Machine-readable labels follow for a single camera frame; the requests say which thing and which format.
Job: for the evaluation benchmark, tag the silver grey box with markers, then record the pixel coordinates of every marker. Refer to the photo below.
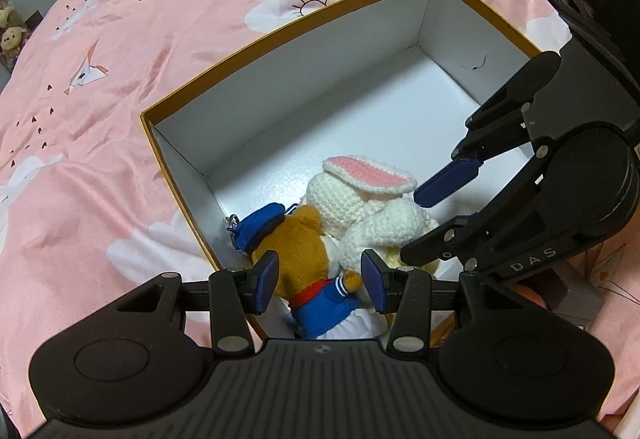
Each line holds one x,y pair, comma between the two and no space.
580,299

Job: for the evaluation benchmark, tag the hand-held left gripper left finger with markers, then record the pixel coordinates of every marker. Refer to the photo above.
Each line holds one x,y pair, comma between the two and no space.
265,281

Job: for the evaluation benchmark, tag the orange crochet ball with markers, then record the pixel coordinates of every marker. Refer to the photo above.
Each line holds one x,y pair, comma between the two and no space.
527,296

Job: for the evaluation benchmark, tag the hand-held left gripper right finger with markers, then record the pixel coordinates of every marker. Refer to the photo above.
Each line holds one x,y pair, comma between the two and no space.
372,281

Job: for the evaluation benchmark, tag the white crochet rabbit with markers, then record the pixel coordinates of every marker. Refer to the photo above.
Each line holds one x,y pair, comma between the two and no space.
340,204

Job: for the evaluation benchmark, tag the orange cardboard box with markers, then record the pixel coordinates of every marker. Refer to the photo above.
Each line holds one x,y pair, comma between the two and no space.
350,84

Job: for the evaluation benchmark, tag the pink printed blanket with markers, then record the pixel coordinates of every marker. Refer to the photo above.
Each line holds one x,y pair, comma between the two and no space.
150,44

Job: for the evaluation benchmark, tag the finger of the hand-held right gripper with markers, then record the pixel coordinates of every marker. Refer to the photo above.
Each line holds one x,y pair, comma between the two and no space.
445,181
440,241

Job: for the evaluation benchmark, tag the brown plush bear blue outfit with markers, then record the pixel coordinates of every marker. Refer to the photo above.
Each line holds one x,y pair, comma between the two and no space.
300,239

